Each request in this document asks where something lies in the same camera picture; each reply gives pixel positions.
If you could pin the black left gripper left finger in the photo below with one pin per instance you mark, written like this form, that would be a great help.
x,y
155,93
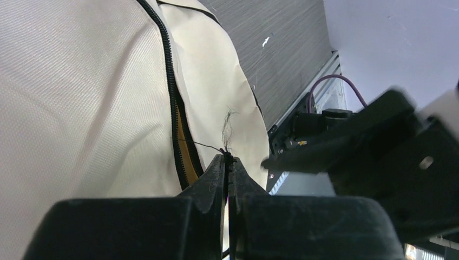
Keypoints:
x,y
187,226

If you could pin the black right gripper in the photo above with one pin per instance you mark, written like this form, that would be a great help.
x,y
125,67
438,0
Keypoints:
x,y
388,153

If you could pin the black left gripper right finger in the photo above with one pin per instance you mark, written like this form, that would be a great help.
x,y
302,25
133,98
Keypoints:
x,y
262,226

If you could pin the cream canvas backpack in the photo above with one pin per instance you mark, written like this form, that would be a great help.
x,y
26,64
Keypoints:
x,y
105,99

